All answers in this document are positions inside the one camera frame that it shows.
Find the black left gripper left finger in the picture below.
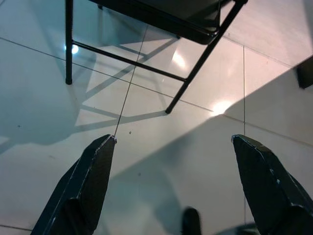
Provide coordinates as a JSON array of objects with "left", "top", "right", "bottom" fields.
[{"left": 31, "top": 134, "right": 118, "bottom": 235}]

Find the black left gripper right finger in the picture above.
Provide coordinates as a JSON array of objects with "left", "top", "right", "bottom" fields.
[{"left": 231, "top": 134, "right": 313, "bottom": 235}]

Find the dark wooden door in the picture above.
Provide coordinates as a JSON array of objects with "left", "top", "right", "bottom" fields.
[{"left": 296, "top": 58, "right": 313, "bottom": 89}]

